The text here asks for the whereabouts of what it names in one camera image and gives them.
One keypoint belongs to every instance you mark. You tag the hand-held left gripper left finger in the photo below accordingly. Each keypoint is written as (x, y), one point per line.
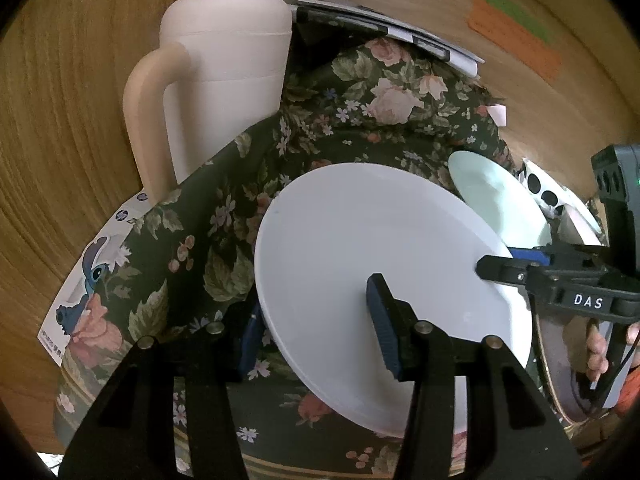
(250, 340)

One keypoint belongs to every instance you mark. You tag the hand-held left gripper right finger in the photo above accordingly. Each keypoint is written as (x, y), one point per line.
(382, 320)

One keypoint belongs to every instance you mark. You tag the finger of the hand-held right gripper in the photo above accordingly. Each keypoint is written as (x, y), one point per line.
(500, 267)
(530, 256)

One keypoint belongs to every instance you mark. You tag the white gold-rimmed bowl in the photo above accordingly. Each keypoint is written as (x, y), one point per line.
(560, 360)

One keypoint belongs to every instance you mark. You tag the pale green plate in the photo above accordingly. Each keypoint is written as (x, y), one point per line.
(495, 200)

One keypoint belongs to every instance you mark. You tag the large white plate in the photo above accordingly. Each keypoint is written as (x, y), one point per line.
(350, 240)

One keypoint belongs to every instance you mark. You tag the person's right hand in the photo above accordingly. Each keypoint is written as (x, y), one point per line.
(597, 350)

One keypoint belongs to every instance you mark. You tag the white black-dotted bowl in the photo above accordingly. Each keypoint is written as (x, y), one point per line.
(537, 185)

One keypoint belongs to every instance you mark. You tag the small pink paper scrap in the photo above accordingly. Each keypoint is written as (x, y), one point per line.
(497, 114)

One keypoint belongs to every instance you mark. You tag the blue cartoon sticker card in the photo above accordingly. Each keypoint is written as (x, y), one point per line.
(90, 270)

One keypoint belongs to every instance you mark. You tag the dark floral tablecloth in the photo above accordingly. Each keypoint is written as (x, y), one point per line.
(350, 110)

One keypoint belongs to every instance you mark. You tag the orange sticky note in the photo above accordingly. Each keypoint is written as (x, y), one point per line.
(515, 40)

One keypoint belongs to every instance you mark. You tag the stack of white papers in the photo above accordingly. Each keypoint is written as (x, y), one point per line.
(450, 47)

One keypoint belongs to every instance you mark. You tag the green sticky note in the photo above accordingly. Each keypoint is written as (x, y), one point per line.
(520, 15)

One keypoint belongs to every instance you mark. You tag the black booklet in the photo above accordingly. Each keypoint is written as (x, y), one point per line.
(340, 22)

